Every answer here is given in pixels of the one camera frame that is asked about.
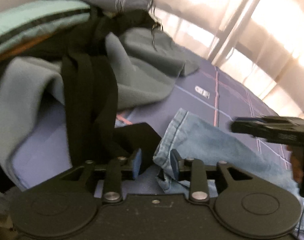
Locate blue denim jeans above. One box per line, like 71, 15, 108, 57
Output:
153, 108, 304, 233

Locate black garment strap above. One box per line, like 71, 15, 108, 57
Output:
62, 4, 165, 168

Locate sheer cream curtain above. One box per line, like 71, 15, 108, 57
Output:
154, 0, 304, 118

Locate purple plaid bed sheet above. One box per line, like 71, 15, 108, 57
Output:
12, 63, 291, 194

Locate grey fleece blanket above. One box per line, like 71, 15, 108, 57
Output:
0, 25, 201, 192

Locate person right hand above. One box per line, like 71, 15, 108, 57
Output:
286, 145, 304, 184

